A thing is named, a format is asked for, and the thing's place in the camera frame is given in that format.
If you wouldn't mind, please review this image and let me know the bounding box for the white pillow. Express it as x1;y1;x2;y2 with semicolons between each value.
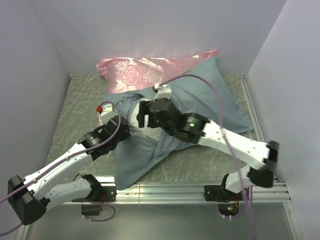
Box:
129;100;163;142

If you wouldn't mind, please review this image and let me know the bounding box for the blue-grey pillowcase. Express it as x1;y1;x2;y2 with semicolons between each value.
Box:
104;57;254;190

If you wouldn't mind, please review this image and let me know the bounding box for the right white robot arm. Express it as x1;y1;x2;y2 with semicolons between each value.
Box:
137;98;280;203

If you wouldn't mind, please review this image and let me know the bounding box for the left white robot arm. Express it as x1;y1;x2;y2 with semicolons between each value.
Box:
7;116;130;226

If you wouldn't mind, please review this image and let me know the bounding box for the pink rose satin pillow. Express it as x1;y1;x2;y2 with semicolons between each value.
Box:
96;49;218;94

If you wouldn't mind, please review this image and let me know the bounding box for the black left controller box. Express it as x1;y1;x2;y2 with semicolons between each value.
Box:
80;204;103;217

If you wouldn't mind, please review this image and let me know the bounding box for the black controller box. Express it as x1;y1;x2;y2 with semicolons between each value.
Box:
217;203;241;219
80;204;103;217

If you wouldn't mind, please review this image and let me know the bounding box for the black right controller box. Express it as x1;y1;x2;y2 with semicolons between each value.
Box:
217;203;241;219

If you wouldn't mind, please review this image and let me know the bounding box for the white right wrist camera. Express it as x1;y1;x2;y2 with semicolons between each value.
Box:
152;83;172;100

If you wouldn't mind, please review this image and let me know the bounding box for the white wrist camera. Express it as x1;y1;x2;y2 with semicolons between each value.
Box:
96;103;117;125
152;83;172;100

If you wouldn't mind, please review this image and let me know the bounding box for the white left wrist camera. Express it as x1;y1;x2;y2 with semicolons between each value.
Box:
96;103;117;125

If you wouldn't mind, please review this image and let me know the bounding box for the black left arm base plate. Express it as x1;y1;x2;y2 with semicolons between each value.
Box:
97;185;117;203

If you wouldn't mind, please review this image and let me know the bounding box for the aluminium front frame rail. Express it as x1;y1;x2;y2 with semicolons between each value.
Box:
62;181;292;205

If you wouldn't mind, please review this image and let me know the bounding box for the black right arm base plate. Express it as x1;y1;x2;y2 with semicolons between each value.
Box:
203;185;244;203

